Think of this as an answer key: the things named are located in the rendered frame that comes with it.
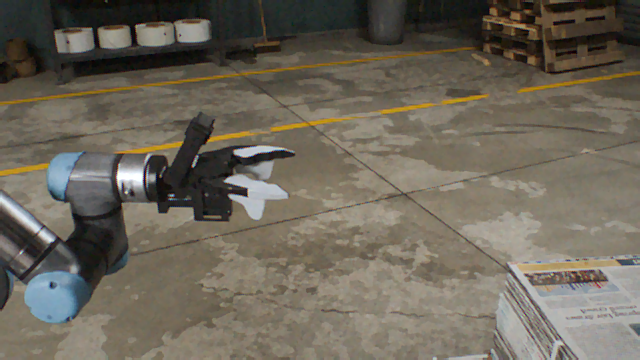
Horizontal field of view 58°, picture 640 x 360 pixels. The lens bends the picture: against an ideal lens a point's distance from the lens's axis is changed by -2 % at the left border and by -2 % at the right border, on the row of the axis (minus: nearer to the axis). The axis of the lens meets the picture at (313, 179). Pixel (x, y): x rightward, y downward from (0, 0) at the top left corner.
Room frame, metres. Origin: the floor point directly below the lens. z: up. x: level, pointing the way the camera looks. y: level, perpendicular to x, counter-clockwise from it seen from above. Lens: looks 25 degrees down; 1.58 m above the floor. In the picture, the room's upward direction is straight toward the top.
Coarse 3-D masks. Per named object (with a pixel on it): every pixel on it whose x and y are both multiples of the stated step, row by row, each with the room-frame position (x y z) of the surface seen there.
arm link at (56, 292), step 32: (0, 192) 0.67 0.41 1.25; (0, 224) 0.64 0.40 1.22; (32, 224) 0.66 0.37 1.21; (0, 256) 0.63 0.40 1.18; (32, 256) 0.63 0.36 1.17; (64, 256) 0.65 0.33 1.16; (96, 256) 0.69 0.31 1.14; (32, 288) 0.61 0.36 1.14; (64, 288) 0.61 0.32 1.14; (64, 320) 0.60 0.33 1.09
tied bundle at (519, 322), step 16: (512, 288) 0.76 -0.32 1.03; (512, 304) 0.74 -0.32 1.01; (528, 304) 0.70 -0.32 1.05; (496, 320) 0.78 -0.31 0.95; (512, 320) 0.73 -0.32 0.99; (528, 320) 0.69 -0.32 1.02; (544, 320) 0.65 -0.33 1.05; (496, 336) 0.77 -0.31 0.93; (512, 336) 0.72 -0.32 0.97; (528, 336) 0.68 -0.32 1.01; (544, 336) 0.64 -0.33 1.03; (496, 352) 0.77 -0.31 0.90; (512, 352) 0.71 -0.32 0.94; (528, 352) 0.67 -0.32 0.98; (544, 352) 0.63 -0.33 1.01; (560, 352) 0.60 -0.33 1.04
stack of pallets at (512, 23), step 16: (496, 0) 6.96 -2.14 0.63; (512, 0) 6.69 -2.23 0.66; (528, 0) 6.49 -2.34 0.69; (496, 16) 6.97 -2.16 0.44; (512, 16) 6.70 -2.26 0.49; (528, 16) 7.03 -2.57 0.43; (496, 32) 6.81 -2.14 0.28; (512, 32) 6.61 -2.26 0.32; (528, 32) 6.74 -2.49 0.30; (496, 48) 6.99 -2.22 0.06; (512, 48) 6.61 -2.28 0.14; (528, 48) 6.37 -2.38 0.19; (592, 48) 6.87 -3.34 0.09; (528, 64) 6.39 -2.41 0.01
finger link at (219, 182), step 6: (204, 180) 0.73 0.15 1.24; (210, 180) 0.73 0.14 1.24; (216, 180) 0.73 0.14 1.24; (222, 180) 0.73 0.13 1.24; (204, 186) 0.73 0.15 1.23; (210, 186) 0.73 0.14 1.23; (216, 186) 0.72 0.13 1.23; (222, 186) 0.72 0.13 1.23; (228, 186) 0.72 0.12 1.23; (234, 186) 0.72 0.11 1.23; (240, 186) 0.72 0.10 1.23; (216, 192) 0.72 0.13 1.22; (222, 192) 0.72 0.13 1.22; (228, 192) 0.72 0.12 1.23; (234, 192) 0.72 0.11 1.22; (240, 192) 0.72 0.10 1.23; (246, 192) 0.71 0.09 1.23
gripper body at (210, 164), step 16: (160, 160) 0.78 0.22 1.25; (208, 160) 0.78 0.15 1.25; (224, 160) 0.78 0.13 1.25; (160, 176) 0.77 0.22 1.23; (192, 176) 0.75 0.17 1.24; (208, 176) 0.74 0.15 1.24; (160, 192) 0.76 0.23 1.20; (176, 192) 0.77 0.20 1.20; (192, 192) 0.74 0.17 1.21; (208, 192) 0.75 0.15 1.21; (160, 208) 0.77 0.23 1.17; (208, 208) 0.75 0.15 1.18; (224, 208) 0.75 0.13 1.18
